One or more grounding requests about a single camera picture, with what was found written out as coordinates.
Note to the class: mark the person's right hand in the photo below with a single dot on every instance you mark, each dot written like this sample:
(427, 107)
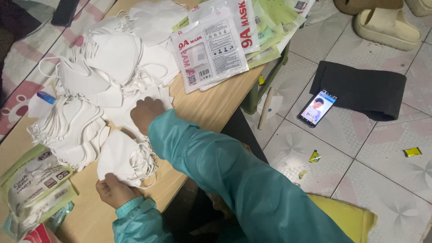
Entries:
(145, 113)

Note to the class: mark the person's left hand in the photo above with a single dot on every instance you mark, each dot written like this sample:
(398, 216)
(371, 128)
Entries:
(114, 192)

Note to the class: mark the person's right fingers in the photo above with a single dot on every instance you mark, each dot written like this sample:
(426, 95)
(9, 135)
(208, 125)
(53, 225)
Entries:
(146, 100)

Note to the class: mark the single white mask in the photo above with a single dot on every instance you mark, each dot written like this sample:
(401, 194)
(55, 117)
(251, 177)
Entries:
(121, 113)

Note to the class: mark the small bundle of white masks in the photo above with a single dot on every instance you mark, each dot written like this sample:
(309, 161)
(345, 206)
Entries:
(119, 158)

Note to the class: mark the big heap of white masks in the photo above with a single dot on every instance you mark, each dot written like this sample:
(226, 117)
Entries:
(114, 57)

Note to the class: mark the white red-print mask packet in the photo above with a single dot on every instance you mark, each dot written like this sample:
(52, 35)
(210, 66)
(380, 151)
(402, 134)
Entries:
(211, 54)
(244, 23)

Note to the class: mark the fanned stack of white masks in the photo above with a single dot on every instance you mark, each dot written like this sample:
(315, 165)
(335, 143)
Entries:
(72, 131)

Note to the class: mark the blue lighter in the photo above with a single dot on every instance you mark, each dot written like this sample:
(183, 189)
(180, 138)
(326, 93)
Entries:
(46, 97)

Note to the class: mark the person's black trousers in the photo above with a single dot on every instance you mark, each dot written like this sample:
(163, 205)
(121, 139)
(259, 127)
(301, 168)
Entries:
(241, 135)

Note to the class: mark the green table leg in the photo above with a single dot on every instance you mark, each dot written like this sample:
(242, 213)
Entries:
(260, 91)

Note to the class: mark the wooden stick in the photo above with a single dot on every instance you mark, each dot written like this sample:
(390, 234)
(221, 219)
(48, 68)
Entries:
(265, 108)

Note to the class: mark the black flat device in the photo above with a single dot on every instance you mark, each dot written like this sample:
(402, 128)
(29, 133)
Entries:
(64, 11)

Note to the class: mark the pink patterned blanket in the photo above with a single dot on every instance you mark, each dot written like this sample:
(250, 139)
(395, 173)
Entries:
(23, 67)

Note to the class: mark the green white mask packet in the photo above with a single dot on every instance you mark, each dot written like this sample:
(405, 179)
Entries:
(33, 180)
(50, 206)

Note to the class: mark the teal clear packet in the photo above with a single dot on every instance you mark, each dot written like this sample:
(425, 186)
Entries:
(60, 216)

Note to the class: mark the pile of green packets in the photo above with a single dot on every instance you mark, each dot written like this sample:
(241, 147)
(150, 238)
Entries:
(273, 27)

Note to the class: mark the black smartphone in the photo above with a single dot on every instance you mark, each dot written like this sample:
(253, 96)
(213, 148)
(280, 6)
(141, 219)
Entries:
(317, 108)

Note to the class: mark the small yellow wrapper scrap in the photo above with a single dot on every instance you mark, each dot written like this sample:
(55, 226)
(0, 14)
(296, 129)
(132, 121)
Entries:
(302, 173)

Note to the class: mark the red packet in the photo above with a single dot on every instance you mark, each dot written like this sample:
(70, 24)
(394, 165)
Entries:
(38, 235)

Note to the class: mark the yellow wrapper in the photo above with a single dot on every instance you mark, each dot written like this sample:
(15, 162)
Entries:
(412, 152)
(315, 157)

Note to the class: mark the dark grey folded cloth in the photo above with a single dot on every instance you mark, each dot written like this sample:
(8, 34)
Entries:
(368, 87)

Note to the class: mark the yellow cushion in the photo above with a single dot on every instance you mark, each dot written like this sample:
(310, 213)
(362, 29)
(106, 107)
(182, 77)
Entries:
(347, 216)

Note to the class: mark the brown slide sandal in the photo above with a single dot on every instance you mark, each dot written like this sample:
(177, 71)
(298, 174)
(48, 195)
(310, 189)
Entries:
(364, 5)

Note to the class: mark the beige slide sandal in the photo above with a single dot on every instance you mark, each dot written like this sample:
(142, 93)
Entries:
(420, 6)
(388, 28)

